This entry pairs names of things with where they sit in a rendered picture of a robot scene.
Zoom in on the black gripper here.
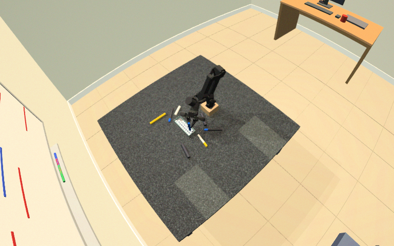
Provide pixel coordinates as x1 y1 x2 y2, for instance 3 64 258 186
180 107 205 128

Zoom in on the small keyboard with keys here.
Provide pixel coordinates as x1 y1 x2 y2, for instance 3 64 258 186
173 116 195 137

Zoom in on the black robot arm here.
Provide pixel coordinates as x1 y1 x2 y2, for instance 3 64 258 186
185 65 226 117

